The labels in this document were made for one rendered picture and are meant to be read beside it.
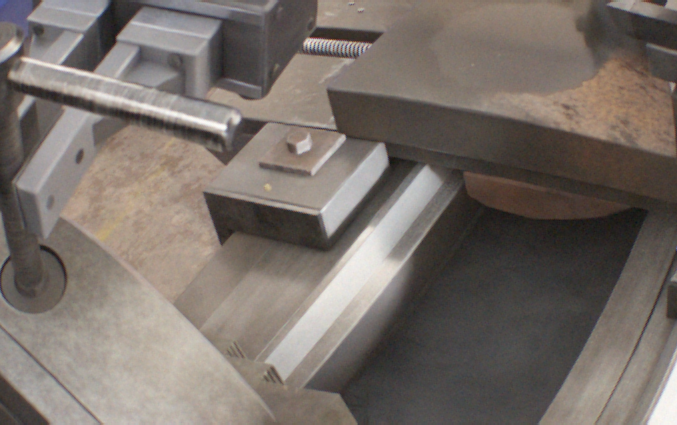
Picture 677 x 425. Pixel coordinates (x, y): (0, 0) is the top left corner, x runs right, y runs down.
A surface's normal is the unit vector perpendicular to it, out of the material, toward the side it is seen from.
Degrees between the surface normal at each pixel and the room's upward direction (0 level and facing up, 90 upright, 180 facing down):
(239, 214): 90
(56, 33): 96
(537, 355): 12
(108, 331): 37
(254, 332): 0
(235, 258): 0
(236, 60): 96
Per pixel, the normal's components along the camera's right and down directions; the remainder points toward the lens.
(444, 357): -0.12, -0.80
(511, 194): -0.51, 0.60
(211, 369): 0.58, -0.29
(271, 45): 0.93, 0.31
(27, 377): 0.25, -0.57
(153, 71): 0.05, -0.65
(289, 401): -0.37, -0.80
